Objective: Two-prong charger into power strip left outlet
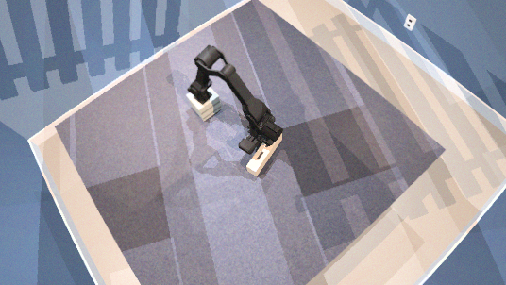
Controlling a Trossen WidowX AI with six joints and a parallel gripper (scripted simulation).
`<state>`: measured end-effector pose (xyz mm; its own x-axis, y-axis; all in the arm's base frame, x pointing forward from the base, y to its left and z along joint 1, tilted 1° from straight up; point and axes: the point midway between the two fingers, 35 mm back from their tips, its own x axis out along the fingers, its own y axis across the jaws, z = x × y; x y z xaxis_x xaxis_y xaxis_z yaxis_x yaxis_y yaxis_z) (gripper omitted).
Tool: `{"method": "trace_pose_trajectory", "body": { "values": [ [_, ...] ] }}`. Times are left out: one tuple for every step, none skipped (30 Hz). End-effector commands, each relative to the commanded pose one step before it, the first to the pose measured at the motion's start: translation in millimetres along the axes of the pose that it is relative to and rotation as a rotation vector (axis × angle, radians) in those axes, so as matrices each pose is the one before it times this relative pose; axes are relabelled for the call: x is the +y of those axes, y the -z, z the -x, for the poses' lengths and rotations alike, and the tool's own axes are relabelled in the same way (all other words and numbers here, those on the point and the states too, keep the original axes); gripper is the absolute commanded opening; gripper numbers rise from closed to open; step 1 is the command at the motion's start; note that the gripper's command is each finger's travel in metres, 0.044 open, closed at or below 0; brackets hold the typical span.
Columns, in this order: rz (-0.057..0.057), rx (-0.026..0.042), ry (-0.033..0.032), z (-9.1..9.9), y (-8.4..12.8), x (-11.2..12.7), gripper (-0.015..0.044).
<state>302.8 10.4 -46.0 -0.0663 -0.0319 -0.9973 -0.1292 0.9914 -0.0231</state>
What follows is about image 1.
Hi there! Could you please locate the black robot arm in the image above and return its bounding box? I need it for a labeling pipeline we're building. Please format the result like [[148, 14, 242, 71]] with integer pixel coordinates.
[[187, 45, 283, 146]]

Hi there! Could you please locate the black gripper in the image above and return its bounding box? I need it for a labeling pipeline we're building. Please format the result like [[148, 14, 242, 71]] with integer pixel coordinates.
[[238, 116, 276, 155]]

